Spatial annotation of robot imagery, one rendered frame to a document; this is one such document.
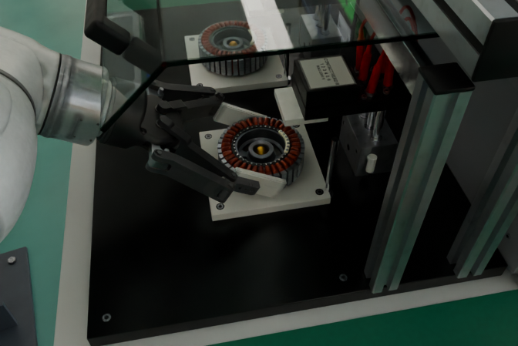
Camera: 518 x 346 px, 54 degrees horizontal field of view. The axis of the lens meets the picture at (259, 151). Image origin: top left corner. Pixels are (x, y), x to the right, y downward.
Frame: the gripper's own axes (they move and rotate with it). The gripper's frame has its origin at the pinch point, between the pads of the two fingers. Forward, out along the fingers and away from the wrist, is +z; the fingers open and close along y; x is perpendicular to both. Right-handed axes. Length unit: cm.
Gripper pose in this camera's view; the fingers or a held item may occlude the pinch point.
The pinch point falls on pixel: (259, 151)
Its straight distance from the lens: 66.6
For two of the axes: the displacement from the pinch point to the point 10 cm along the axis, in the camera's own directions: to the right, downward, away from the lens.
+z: 8.5, 2.3, 4.7
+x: 4.9, -6.7, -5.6
